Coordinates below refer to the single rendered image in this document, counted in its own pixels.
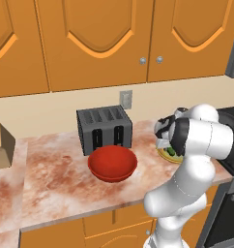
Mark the black oven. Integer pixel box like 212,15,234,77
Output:
195,182,234,248

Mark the black hob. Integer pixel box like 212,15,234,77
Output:
215,106,234,177

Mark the orange wall cupboard door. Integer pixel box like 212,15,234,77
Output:
147,0,234,83
34,0,155,93
0,0,51,99

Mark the tan knife block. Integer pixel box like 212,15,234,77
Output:
0,121,17,171

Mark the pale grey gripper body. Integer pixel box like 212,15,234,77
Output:
155,138,172,150

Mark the dark grey toaster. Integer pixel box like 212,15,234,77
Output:
75,104,133,157

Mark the red bowl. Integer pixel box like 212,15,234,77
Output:
87,144,138,184

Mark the grey wall socket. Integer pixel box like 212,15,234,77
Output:
119,89,133,110

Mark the orange drawer front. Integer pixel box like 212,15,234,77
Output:
82,202,156,239

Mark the dark green avocado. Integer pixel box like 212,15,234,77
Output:
164,146,177,157

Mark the yellow plate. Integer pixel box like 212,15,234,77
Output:
155,146,185,165

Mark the orange base cupboard door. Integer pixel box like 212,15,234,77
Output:
181,184,220,248
84,220,156,248
19,218,87,248

